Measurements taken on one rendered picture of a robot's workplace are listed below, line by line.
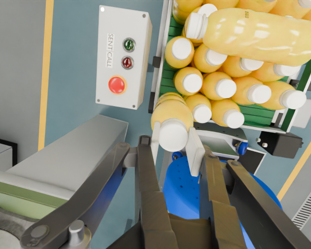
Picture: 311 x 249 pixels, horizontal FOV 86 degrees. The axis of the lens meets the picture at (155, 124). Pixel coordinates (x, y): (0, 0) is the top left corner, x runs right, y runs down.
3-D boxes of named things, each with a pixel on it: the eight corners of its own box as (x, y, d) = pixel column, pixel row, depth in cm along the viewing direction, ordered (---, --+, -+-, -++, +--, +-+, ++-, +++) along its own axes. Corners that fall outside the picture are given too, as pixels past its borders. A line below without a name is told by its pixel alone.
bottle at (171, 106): (191, 107, 40) (209, 134, 23) (170, 125, 42) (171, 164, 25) (171, 85, 39) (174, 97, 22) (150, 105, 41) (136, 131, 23)
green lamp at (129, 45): (123, 50, 35) (122, 49, 34) (124, 38, 34) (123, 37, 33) (134, 51, 35) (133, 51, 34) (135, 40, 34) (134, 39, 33)
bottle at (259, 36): (290, 74, 31) (192, 57, 31) (286, 45, 34) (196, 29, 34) (328, 45, 25) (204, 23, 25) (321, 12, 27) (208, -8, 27)
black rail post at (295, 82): (287, 88, 54) (306, 91, 46) (290, 79, 53) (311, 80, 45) (293, 89, 54) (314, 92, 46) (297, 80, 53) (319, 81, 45)
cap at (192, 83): (181, 91, 38) (182, 92, 36) (183, 73, 37) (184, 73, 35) (199, 92, 38) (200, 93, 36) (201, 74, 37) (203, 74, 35)
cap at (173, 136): (192, 133, 23) (194, 138, 21) (171, 150, 24) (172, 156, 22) (173, 113, 22) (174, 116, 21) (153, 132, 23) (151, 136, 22)
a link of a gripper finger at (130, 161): (146, 172, 15) (112, 167, 15) (150, 147, 19) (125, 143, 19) (148, 157, 14) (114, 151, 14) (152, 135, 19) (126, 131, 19)
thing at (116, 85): (109, 91, 38) (107, 92, 37) (110, 75, 37) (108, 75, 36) (124, 94, 38) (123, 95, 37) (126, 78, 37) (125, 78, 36)
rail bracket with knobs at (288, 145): (249, 141, 60) (265, 154, 50) (255, 122, 58) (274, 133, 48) (276, 145, 60) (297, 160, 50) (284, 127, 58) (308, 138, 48)
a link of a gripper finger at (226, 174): (207, 166, 14) (242, 173, 14) (197, 143, 19) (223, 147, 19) (203, 181, 14) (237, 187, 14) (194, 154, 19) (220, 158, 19)
